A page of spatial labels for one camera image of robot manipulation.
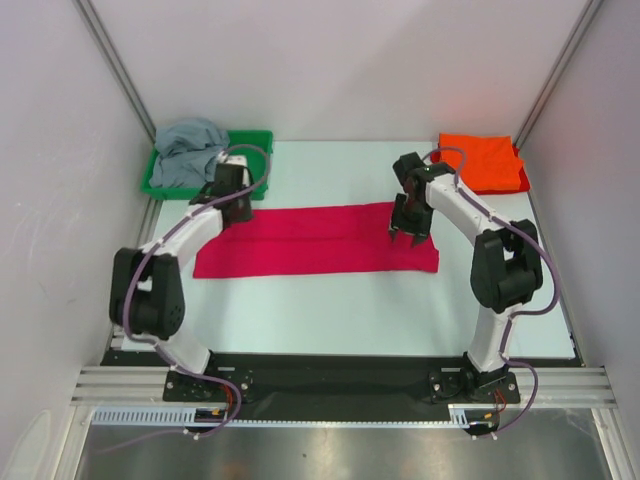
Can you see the aluminium frame post right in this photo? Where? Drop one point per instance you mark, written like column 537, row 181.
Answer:
column 569, row 49

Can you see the aluminium frame post left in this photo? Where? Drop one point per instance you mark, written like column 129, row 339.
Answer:
column 109, row 52

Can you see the crumpled grey t shirt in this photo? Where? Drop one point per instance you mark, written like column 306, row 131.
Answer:
column 187, row 153

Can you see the aluminium front extrusion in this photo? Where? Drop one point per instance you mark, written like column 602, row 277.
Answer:
column 578, row 388

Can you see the folded orange t shirt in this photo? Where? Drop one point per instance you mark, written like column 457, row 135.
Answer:
column 457, row 141

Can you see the aluminium frame post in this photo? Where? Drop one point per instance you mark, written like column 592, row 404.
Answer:
column 569, row 49
column 109, row 52

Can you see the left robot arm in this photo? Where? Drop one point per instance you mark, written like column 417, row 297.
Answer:
column 147, row 298

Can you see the crimson red t shirt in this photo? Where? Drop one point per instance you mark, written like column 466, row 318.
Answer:
column 314, row 241

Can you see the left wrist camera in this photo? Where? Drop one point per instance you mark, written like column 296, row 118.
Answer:
column 233, row 171

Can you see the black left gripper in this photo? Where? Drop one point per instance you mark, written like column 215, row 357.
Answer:
column 247, row 214

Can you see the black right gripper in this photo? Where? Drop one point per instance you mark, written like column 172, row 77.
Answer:
column 410, row 227

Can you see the white slotted cable duct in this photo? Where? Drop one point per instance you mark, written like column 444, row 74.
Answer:
column 439, row 416

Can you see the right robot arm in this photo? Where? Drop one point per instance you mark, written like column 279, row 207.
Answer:
column 506, row 264

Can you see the green plastic bin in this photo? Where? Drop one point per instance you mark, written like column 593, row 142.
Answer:
column 239, row 141

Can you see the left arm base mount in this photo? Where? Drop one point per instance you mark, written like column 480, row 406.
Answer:
column 181, row 388

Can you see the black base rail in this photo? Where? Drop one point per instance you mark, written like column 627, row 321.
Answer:
column 338, row 382

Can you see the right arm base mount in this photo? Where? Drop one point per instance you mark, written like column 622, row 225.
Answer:
column 468, row 386

